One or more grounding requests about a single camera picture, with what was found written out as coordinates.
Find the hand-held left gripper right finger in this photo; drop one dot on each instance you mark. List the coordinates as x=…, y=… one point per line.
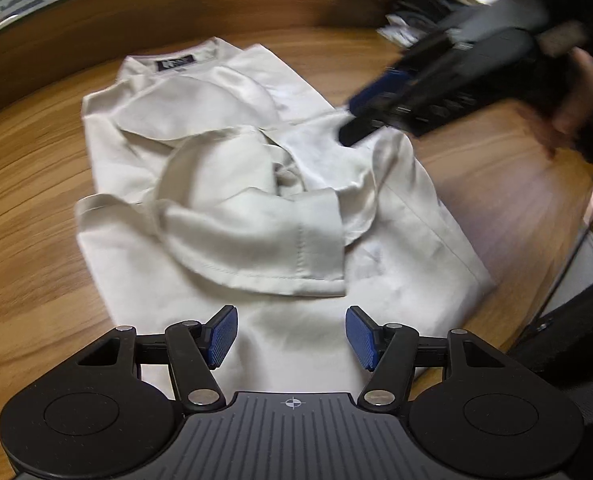
x=361, y=337

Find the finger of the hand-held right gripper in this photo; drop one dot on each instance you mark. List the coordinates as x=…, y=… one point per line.
x=379, y=92
x=359, y=130

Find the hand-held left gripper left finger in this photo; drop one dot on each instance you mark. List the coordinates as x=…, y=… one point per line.
x=224, y=335

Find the cream satin short-sleeved shirt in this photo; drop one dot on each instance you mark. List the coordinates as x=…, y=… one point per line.
x=226, y=220

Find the person's right hand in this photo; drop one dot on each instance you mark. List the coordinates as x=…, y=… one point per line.
x=588, y=85

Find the dark grey folded garment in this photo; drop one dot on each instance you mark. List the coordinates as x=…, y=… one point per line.
x=421, y=12

